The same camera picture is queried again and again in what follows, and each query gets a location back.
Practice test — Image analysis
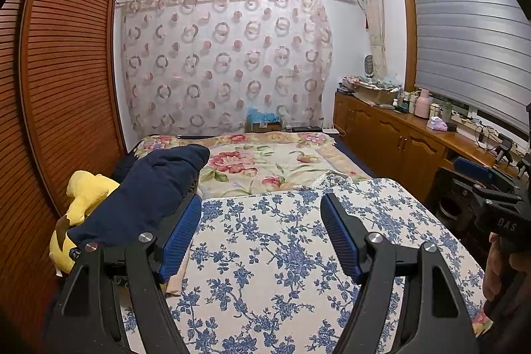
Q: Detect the pink thermos jug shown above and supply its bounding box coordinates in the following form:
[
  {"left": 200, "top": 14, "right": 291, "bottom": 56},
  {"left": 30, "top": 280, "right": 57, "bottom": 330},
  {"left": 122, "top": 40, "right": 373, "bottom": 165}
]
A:
[{"left": 414, "top": 89, "right": 432, "bottom": 119}]

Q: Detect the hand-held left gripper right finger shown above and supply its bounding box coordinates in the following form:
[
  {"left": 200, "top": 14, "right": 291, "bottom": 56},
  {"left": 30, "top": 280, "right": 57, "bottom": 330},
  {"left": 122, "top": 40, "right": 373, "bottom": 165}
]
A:
[{"left": 320, "top": 192, "right": 484, "bottom": 354}]

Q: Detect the grey window blind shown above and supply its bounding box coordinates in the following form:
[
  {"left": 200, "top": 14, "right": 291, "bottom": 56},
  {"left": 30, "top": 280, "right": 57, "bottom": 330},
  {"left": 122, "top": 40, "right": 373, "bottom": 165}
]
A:
[{"left": 409, "top": 0, "right": 531, "bottom": 131}]

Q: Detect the person's right hand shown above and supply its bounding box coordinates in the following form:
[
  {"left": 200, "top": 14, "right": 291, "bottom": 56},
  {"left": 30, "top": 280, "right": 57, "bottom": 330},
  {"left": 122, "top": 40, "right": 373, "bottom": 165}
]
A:
[{"left": 483, "top": 232, "right": 531, "bottom": 303}]

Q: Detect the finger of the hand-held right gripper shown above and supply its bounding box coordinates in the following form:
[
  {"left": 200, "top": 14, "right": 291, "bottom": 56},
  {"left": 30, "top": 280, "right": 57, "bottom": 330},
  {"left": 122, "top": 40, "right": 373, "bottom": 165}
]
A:
[{"left": 452, "top": 157, "right": 496, "bottom": 184}]

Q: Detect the navy printed t-shirt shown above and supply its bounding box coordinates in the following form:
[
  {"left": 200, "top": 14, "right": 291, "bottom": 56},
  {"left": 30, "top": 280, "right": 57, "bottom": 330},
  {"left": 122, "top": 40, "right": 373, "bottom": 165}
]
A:
[{"left": 68, "top": 144, "right": 211, "bottom": 251}]

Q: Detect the beige cloth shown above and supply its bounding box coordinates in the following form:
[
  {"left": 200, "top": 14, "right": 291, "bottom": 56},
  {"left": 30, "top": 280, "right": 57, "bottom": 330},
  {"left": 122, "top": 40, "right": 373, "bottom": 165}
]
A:
[{"left": 162, "top": 246, "right": 191, "bottom": 299}]

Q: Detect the yellow plush toy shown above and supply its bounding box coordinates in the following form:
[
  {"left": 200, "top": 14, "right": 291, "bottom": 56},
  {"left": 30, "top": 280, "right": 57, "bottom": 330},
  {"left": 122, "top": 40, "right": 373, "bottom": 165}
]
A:
[{"left": 50, "top": 171, "right": 121, "bottom": 278}]

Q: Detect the blue bag on box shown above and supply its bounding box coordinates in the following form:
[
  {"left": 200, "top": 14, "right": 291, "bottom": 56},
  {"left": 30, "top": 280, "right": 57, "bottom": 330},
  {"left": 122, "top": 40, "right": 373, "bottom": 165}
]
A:
[{"left": 246, "top": 107, "right": 278, "bottom": 124}]

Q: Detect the beige tied curtain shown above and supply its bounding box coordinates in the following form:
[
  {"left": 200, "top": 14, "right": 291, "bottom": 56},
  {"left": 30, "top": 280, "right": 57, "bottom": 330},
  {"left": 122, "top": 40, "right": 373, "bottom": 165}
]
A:
[{"left": 357, "top": 0, "right": 388, "bottom": 79}]

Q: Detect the small black tripod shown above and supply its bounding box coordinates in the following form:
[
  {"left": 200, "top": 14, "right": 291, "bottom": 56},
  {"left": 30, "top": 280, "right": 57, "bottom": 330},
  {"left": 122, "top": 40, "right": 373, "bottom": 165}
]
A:
[{"left": 495, "top": 134, "right": 517, "bottom": 166}]

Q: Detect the blue floral bed sheet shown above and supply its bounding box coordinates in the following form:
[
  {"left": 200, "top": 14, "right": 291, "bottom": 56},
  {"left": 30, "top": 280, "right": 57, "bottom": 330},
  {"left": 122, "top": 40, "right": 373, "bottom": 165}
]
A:
[{"left": 120, "top": 177, "right": 488, "bottom": 354}]

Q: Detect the open cardboard box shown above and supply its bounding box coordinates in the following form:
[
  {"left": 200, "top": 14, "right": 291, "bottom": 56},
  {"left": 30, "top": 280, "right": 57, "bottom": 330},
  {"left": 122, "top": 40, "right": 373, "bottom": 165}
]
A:
[{"left": 354, "top": 82, "right": 397, "bottom": 106}]

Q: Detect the pink floral blanket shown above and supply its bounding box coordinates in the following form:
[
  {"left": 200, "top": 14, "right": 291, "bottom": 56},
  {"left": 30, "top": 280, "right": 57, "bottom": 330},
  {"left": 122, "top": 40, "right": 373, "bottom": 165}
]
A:
[{"left": 137, "top": 132, "right": 370, "bottom": 199}]

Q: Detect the wooden louvered wardrobe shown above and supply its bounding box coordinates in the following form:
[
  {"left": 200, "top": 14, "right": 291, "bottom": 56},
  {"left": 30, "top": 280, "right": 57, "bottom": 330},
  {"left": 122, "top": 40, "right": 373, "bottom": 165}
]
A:
[{"left": 0, "top": 0, "right": 127, "bottom": 338}]

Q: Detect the wooden sideboard cabinet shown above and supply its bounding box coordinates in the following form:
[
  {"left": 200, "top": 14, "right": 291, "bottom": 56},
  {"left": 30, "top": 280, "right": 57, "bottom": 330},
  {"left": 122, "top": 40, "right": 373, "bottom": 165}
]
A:
[{"left": 334, "top": 91, "right": 531, "bottom": 209}]

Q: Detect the small cardboard box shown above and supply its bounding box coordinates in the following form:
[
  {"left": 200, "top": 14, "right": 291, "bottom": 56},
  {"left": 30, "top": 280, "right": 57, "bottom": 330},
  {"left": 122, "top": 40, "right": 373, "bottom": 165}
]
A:
[{"left": 249, "top": 121, "right": 283, "bottom": 133}]

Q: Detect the sheer circle-print curtain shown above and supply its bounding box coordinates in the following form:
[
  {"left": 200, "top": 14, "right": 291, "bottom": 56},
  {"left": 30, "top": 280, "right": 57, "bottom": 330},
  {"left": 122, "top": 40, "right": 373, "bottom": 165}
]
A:
[{"left": 118, "top": 0, "right": 334, "bottom": 137}]

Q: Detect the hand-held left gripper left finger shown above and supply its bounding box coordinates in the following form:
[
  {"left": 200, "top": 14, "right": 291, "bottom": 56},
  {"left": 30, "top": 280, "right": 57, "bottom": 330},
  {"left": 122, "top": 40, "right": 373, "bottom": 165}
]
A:
[{"left": 45, "top": 194, "right": 204, "bottom": 354}]

